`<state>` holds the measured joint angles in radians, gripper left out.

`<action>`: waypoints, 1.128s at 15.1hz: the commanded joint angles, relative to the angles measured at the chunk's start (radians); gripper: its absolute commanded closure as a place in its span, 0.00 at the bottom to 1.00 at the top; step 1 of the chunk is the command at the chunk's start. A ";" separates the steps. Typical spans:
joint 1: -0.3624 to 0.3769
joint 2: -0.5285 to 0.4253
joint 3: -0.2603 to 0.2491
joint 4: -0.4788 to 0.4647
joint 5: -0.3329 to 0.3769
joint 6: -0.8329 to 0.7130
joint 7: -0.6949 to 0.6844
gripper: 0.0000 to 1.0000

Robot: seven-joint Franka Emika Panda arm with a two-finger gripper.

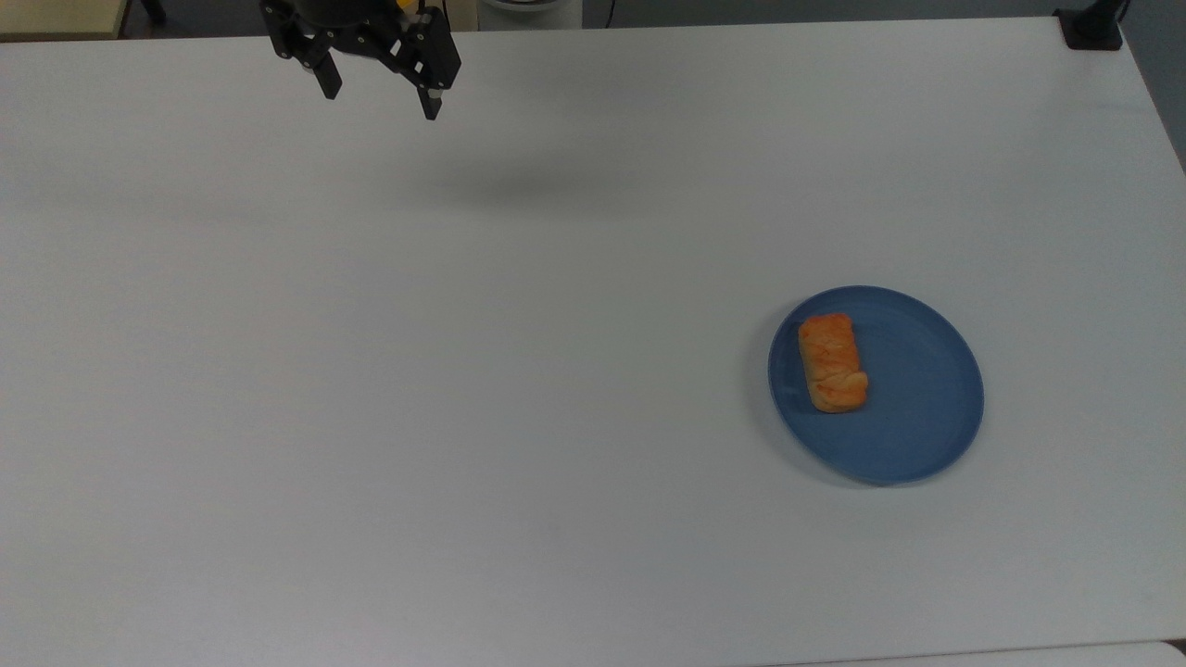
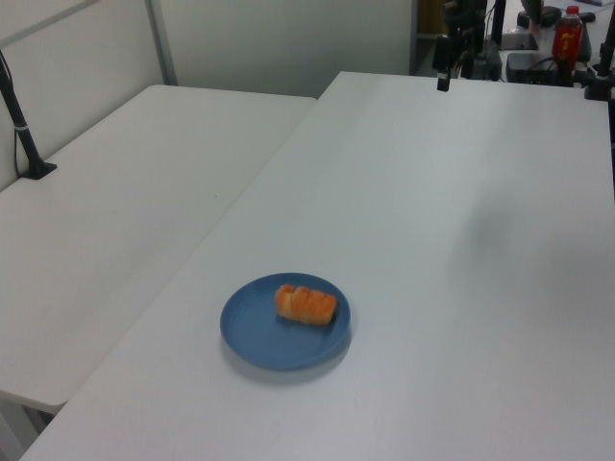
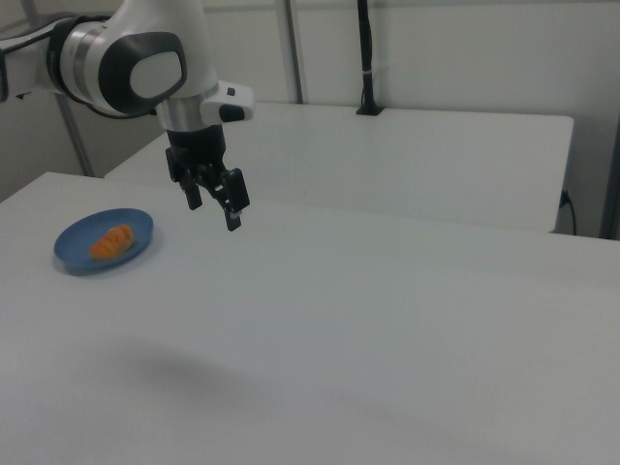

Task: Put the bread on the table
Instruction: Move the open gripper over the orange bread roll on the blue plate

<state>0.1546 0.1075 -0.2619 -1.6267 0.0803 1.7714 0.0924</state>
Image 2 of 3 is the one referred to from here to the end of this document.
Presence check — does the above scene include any black camera stand pole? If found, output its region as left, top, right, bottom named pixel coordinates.
left=0, top=49, right=58, bottom=181

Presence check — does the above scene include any small black equipment box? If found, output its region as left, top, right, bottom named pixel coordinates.
left=473, top=39, right=502, bottom=82

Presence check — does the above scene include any orange glazed bread roll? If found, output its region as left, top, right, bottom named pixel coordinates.
left=274, top=283, right=337, bottom=327

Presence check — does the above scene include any black vertical pole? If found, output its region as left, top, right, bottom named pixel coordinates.
left=489, top=0, right=507, bottom=49

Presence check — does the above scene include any grey metal partition post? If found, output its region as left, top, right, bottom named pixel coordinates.
left=145, top=0, right=178, bottom=86

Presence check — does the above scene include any red drink bottle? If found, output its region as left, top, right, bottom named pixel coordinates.
left=552, top=5, right=584, bottom=73

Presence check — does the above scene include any white side table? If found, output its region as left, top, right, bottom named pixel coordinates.
left=0, top=84, right=318, bottom=417

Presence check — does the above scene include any brown wooden panel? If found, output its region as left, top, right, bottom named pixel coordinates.
left=416, top=0, right=455, bottom=36

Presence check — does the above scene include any blue round plate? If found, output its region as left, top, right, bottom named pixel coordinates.
left=219, top=272, right=352, bottom=372

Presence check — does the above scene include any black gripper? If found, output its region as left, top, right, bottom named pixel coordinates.
left=433, top=0, right=487, bottom=93

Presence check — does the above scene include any black clamp stand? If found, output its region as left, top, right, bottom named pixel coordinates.
left=582, top=39, right=615, bottom=103

